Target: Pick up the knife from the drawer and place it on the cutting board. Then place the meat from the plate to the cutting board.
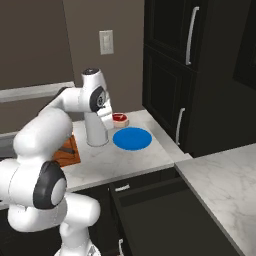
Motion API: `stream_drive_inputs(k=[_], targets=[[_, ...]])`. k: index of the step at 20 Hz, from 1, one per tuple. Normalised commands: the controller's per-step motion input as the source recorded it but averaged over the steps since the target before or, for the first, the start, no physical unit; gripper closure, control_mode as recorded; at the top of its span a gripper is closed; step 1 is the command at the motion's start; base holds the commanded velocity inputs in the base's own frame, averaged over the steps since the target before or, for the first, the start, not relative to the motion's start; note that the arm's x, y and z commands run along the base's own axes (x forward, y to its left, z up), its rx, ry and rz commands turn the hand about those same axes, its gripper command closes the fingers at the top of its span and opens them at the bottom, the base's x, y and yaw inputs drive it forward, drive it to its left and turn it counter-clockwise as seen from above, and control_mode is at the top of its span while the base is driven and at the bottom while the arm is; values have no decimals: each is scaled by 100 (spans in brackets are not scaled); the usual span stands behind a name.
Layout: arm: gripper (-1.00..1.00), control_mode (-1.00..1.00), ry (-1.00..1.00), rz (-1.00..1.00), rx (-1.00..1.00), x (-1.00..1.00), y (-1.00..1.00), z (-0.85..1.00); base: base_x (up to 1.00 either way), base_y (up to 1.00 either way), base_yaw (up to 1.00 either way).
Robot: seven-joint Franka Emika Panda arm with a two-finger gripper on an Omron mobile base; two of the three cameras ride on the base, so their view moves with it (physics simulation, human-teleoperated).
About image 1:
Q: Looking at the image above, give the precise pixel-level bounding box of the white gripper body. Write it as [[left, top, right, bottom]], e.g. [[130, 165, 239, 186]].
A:
[[96, 103, 116, 131]]

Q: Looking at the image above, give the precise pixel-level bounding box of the long silver door handle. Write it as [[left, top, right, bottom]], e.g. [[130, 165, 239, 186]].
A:
[[185, 6, 201, 66]]

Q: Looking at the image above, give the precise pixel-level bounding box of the black cupboard door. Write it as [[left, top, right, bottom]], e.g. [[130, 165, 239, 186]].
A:
[[142, 44, 198, 155], [143, 0, 203, 72]]

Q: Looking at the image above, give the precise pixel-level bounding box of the black base cupboard front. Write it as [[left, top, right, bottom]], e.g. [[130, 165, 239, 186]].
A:
[[68, 182, 116, 256]]

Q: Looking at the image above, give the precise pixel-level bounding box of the grey wall ledge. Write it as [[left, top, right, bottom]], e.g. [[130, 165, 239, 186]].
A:
[[0, 81, 76, 104]]

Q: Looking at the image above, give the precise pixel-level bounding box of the short silver door handle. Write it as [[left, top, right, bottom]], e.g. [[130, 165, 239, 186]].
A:
[[175, 107, 187, 146]]

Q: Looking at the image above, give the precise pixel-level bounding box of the white wall switch plate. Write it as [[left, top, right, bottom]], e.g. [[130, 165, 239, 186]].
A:
[[98, 29, 115, 56]]

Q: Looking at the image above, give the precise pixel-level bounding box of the blue round plate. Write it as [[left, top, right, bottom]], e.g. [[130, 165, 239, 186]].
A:
[[112, 126, 153, 152]]

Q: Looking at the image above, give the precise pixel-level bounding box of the silver drawer handle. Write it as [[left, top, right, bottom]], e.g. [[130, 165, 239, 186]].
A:
[[117, 237, 126, 256], [114, 183, 131, 193]]

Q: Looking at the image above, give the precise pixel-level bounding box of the orange wooden cutting board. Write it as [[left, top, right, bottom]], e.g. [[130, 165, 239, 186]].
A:
[[51, 132, 82, 168]]

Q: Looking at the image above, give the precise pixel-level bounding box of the black tall cupboard body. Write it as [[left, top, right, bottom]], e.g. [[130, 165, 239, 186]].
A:
[[191, 0, 256, 158]]

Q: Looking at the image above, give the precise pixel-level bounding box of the black open drawer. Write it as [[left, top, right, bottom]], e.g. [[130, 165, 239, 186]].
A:
[[109, 166, 246, 256]]

